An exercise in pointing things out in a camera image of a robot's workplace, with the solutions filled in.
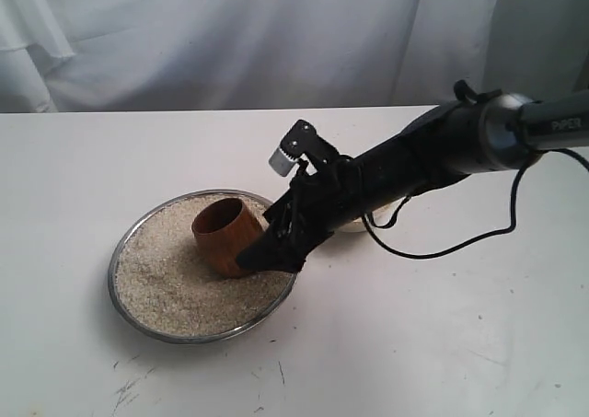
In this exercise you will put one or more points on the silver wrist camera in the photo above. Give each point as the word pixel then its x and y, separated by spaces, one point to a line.
pixel 281 163

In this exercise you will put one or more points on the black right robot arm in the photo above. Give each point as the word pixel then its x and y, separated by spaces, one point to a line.
pixel 474 133

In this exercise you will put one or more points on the brown wooden cup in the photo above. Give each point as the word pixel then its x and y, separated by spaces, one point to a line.
pixel 222 230

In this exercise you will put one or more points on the large metal rice plate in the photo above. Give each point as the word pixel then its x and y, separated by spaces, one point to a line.
pixel 159 282

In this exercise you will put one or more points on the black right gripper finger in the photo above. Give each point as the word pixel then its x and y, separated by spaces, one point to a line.
pixel 292 252
pixel 263 254

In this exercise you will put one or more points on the white backdrop curtain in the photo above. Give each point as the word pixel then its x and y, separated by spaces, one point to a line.
pixel 140 55

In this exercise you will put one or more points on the small cream rice bowl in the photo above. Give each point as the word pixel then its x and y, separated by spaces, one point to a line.
pixel 380 216

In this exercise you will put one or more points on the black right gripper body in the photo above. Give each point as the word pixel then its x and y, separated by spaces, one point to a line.
pixel 318 181

